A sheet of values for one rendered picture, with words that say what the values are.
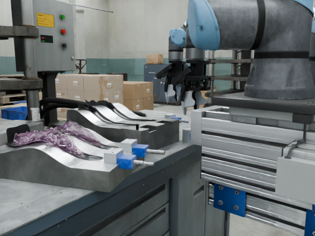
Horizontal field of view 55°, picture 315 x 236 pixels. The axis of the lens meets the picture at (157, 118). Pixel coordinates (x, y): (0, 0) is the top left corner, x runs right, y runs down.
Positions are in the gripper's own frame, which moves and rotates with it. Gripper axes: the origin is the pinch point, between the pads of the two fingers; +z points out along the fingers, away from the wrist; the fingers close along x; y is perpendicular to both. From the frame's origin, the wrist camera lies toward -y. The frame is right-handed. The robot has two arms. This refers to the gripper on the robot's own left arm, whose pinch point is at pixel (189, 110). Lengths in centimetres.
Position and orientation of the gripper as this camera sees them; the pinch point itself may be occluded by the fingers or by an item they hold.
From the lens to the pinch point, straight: 120.4
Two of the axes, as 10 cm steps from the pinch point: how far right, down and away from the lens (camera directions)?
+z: 0.0, 9.8, 1.9
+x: 6.9, -1.4, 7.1
